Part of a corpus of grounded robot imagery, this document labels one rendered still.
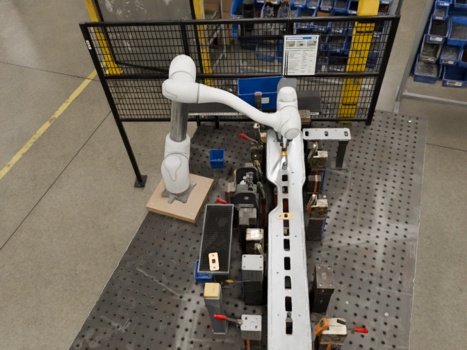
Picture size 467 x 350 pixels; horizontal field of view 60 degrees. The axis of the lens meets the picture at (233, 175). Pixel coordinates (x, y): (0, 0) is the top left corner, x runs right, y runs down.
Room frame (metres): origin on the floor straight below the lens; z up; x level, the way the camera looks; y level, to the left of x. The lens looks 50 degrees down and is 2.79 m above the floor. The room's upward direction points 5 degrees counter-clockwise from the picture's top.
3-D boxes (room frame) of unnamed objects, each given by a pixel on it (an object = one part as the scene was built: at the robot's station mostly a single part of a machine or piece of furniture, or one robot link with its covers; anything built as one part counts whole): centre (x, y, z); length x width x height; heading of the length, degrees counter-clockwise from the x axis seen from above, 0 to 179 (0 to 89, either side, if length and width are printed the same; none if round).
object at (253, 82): (2.10, -0.23, 1.10); 0.30 x 0.17 x 0.13; 88
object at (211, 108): (2.10, -0.17, 1.02); 0.90 x 0.22 x 0.03; 83
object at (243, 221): (1.12, -0.03, 0.90); 0.05 x 0.05 x 0.40; 83
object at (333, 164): (1.75, -0.71, 0.84); 0.11 x 0.06 x 0.29; 83
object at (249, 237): (1.05, -0.08, 0.89); 0.13 x 0.11 x 0.38; 83
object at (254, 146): (1.67, -0.15, 0.88); 0.07 x 0.06 x 0.35; 83
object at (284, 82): (1.91, -0.36, 1.17); 0.12 x 0.01 x 0.34; 83
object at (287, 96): (1.63, -0.31, 1.39); 0.13 x 0.11 x 0.16; 178
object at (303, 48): (2.18, -0.48, 1.30); 0.23 x 0.02 x 0.31; 83
